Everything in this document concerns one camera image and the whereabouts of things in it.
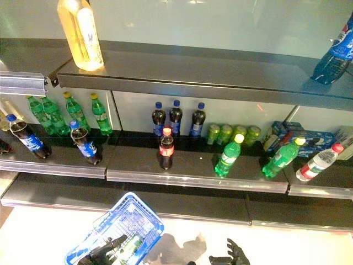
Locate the large yellow tea bottle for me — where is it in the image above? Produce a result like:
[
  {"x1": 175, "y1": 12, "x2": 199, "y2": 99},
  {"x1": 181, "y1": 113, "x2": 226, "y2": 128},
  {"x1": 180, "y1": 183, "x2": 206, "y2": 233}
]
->
[{"x1": 57, "y1": 0, "x2": 105, "y2": 72}]

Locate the clear water bottle red cap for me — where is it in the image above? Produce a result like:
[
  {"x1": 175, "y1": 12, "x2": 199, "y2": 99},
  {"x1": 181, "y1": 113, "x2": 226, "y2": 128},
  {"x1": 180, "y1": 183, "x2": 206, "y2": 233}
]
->
[{"x1": 295, "y1": 143, "x2": 345, "y2": 182}]

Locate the pale yellow drink bottle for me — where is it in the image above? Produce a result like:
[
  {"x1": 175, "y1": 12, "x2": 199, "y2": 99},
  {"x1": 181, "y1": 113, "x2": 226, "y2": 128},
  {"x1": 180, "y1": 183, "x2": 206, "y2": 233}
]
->
[{"x1": 0, "y1": 99, "x2": 17, "y2": 133}]

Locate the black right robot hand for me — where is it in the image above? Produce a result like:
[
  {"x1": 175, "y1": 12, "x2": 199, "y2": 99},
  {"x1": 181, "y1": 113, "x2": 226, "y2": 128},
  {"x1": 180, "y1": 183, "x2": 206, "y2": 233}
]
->
[{"x1": 208, "y1": 237, "x2": 251, "y2": 265}]

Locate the beige cardboard box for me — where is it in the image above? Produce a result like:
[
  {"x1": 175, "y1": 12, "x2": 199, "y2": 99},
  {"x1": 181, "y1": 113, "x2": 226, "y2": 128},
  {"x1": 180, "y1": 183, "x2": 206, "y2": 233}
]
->
[{"x1": 334, "y1": 125, "x2": 353, "y2": 161}]

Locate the green drink can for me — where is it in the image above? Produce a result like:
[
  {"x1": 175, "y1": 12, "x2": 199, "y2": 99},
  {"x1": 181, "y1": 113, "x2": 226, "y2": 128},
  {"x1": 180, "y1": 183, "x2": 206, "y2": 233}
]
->
[{"x1": 121, "y1": 234, "x2": 144, "y2": 263}]

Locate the Coca-Cola bottle red label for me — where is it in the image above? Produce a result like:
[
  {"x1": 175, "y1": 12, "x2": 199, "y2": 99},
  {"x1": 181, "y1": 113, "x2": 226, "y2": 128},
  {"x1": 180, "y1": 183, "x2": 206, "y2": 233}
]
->
[
  {"x1": 0, "y1": 137, "x2": 14, "y2": 156},
  {"x1": 158, "y1": 127, "x2": 175, "y2": 171}
]

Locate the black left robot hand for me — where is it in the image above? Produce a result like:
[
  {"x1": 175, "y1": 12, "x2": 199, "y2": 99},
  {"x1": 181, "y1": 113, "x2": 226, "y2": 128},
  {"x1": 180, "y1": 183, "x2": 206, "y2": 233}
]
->
[{"x1": 79, "y1": 234, "x2": 129, "y2": 265}]

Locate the grey shelf board clear rail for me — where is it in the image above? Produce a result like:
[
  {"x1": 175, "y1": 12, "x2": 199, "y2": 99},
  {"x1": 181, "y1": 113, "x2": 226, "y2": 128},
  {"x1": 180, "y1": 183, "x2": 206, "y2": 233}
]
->
[{"x1": 0, "y1": 38, "x2": 73, "y2": 98}]

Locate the blue plastic shopping basket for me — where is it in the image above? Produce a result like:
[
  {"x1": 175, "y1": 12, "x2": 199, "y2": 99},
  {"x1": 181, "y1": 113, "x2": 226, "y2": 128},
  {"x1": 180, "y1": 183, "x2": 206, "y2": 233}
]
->
[{"x1": 64, "y1": 192, "x2": 165, "y2": 265}]

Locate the large Pepsi cola bottle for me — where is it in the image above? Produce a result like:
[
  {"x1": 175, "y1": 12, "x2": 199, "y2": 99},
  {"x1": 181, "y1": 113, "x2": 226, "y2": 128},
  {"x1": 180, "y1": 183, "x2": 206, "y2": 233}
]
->
[{"x1": 311, "y1": 12, "x2": 353, "y2": 85}]

